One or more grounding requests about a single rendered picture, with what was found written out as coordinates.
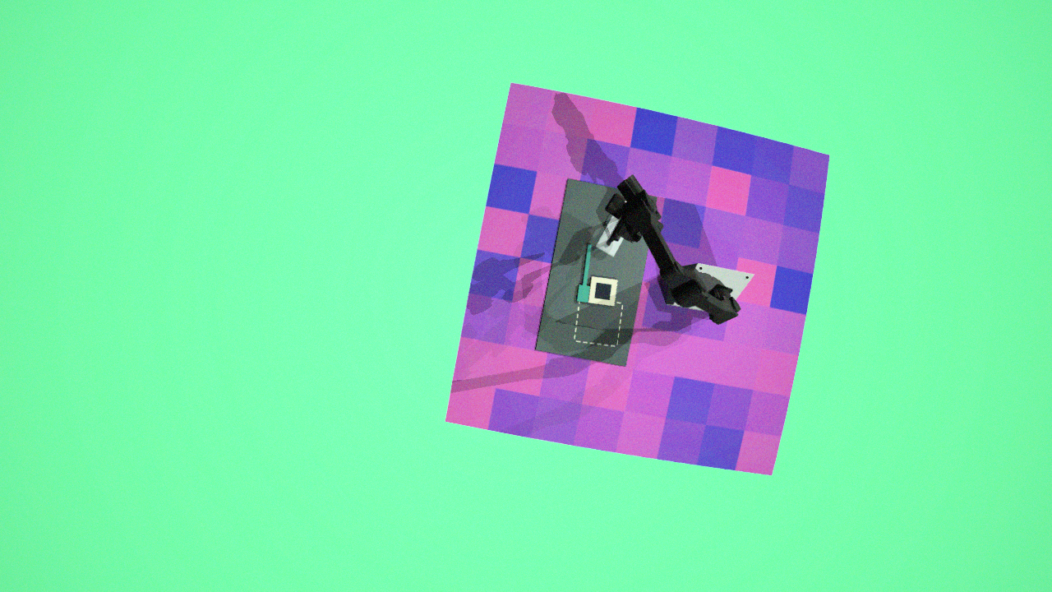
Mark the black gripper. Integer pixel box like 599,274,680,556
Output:
605,193,663,232

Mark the cream square tile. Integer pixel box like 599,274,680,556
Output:
588,275,618,306

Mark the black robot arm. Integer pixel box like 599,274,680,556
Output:
618,173,741,325

